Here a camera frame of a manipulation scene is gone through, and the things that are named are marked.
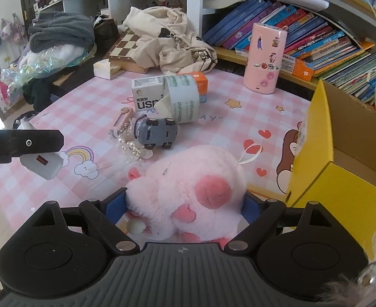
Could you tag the beige tissue box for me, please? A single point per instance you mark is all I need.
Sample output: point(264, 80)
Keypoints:
point(104, 68)

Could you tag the small orange white box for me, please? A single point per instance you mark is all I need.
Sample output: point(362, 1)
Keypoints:
point(298, 67)

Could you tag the beige cloth bag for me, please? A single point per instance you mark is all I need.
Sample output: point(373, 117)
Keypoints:
point(172, 38)

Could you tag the pink plush pig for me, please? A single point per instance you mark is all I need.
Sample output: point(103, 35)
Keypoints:
point(188, 182)

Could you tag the orange white toothpaste box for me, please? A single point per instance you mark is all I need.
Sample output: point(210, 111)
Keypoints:
point(146, 96)

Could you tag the grey toy car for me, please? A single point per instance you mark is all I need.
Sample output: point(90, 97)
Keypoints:
point(156, 131)

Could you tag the white fluffy cloth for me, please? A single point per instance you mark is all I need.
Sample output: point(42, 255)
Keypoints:
point(63, 54)

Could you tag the yellow cardboard box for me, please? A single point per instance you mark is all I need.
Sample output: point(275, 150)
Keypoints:
point(322, 166)

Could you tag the white bookshelf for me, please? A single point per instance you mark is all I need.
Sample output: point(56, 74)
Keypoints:
point(194, 6)

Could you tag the white plastic block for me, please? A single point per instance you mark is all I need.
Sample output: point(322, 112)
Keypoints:
point(44, 168)

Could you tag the grey folded clothing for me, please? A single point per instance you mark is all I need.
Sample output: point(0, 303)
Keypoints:
point(60, 32)

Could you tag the row of colourful books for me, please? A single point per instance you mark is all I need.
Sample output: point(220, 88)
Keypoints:
point(322, 41)

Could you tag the wooden chessboard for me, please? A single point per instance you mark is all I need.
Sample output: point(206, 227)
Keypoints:
point(127, 49)

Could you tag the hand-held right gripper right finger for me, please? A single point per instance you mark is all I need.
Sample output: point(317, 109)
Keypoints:
point(248, 205)

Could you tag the pink sticker-covered cylinder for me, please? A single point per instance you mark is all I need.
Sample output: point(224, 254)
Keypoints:
point(264, 57)

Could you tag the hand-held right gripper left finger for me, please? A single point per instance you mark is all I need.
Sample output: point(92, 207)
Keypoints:
point(116, 206)

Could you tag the iridescent plastic wrap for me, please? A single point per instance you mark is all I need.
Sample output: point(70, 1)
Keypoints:
point(31, 70)

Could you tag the small purple tube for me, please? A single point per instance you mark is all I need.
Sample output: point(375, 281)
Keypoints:
point(124, 118)

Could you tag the dark brown bag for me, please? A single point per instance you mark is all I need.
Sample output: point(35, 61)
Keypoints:
point(106, 32)

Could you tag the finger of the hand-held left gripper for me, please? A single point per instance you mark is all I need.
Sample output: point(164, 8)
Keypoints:
point(41, 142)

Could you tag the clear tape roll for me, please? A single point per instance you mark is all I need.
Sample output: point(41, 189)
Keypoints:
point(183, 102)

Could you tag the pink checked table mat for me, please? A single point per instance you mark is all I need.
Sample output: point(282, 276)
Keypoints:
point(226, 128)

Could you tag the pearl bead accessory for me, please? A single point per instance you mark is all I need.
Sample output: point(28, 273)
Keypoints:
point(133, 148)

